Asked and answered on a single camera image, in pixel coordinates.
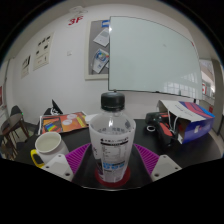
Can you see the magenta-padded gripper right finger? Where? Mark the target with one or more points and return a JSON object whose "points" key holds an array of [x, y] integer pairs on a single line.
{"points": [[165, 168]]}

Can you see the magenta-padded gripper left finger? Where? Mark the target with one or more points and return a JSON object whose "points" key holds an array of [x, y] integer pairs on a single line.
{"points": [[58, 166]]}

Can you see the clear black-capped drink bottle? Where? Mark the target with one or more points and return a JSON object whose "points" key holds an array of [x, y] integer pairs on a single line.
{"points": [[112, 146]]}

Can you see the black and red tool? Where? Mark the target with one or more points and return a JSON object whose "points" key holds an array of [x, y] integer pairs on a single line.
{"points": [[163, 128]]}

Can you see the flat round red coaster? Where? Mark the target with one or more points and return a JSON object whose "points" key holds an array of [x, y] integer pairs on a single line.
{"points": [[125, 178]]}

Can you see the colourful orange book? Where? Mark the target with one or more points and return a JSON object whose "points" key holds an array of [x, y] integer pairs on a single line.
{"points": [[63, 124]]}

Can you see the blue and white paper box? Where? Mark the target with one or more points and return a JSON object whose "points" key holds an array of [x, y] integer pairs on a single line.
{"points": [[193, 123]]}

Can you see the small black flag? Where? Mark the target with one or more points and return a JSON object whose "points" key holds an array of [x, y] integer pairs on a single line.
{"points": [[57, 108]]}

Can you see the dark grey chair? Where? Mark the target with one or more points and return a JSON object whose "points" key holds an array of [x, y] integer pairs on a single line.
{"points": [[15, 110]]}

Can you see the grey notice board with papers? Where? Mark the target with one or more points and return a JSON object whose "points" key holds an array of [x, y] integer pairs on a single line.
{"points": [[96, 50]]}

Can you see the white ceiling fixture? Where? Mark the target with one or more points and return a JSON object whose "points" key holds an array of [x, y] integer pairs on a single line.
{"points": [[78, 10]]}

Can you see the small white wall poster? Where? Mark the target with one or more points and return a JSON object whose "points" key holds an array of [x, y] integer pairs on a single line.
{"points": [[25, 66]]}

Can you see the large wall whiteboard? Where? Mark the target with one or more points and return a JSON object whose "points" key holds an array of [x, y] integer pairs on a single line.
{"points": [[153, 56]]}

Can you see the white wall switch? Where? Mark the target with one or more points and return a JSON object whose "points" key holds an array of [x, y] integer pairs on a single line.
{"points": [[69, 53]]}

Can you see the large white wall poster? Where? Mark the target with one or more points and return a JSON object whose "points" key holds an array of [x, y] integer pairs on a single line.
{"points": [[43, 51]]}

